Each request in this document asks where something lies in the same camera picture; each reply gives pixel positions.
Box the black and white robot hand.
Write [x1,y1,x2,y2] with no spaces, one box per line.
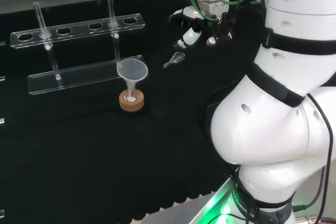
[170,0,235,49]

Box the clear glass weighing funnel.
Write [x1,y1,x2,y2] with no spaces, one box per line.
[162,51,186,69]

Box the translucent plastic funnel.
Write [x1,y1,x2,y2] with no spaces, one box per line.
[116,59,149,91]

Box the clear acrylic funnel stand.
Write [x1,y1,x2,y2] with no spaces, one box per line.
[9,0,146,97]

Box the round-bottom glass flask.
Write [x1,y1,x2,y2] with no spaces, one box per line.
[123,82,139,103]

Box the black bench cloth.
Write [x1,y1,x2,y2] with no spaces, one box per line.
[0,0,266,221]

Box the brown cork ring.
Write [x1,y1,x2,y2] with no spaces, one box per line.
[119,89,146,111]

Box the black cable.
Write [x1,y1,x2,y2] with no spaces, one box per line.
[292,93,332,210]

